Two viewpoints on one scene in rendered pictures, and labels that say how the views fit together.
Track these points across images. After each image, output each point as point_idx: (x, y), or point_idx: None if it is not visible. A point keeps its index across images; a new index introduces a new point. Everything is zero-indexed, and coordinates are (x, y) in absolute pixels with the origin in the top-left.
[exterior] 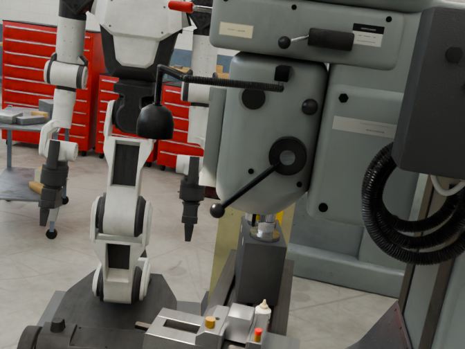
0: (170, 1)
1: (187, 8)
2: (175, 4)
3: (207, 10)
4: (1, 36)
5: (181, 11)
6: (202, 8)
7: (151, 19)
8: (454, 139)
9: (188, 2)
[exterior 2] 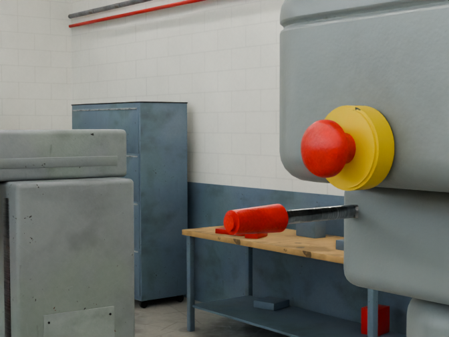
0: (239, 214)
1: (280, 224)
2: (253, 219)
3: (316, 216)
4: None
5: (260, 233)
6: (305, 215)
7: None
8: None
9: (276, 206)
